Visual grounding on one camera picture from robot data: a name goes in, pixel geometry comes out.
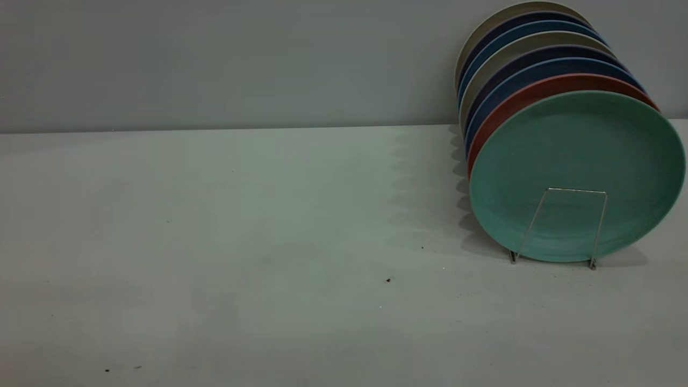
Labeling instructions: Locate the green plate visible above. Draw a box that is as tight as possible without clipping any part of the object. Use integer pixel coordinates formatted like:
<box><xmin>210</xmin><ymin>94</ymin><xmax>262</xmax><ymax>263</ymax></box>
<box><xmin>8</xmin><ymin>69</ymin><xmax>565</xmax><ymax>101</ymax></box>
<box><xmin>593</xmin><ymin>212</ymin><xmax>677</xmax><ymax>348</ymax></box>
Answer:
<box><xmin>469</xmin><ymin>90</ymin><xmax>686</xmax><ymax>264</ymax></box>

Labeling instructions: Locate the blue plate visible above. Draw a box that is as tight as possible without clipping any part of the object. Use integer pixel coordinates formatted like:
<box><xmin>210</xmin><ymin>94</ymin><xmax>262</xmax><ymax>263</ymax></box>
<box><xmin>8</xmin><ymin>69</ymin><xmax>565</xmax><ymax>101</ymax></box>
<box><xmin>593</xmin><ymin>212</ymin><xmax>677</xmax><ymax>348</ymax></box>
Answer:
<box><xmin>464</xmin><ymin>57</ymin><xmax>646</xmax><ymax>159</ymax></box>
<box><xmin>458</xmin><ymin>20</ymin><xmax>608</xmax><ymax>113</ymax></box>

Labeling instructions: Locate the metal wire plate rack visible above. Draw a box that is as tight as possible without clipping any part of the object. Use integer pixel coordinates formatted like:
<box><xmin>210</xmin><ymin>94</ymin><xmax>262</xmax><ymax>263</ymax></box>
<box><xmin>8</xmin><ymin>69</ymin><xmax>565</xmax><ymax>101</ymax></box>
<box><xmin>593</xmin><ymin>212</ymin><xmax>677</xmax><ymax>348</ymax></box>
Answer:
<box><xmin>508</xmin><ymin>187</ymin><xmax>609</xmax><ymax>271</ymax></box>

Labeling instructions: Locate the navy plate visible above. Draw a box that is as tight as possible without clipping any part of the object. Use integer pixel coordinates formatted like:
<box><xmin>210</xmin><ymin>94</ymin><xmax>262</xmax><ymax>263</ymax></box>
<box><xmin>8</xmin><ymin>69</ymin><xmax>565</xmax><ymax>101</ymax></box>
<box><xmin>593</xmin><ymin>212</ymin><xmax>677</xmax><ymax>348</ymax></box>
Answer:
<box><xmin>457</xmin><ymin>11</ymin><xmax>598</xmax><ymax>100</ymax></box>
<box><xmin>462</xmin><ymin>45</ymin><xmax>629</xmax><ymax>146</ymax></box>

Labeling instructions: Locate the red plate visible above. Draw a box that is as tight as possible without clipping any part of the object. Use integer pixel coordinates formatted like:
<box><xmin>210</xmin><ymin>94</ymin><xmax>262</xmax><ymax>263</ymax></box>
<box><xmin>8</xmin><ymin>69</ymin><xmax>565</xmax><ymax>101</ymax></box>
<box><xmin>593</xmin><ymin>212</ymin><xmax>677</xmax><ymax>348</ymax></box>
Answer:
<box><xmin>467</xmin><ymin>73</ymin><xmax>661</xmax><ymax>181</ymax></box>

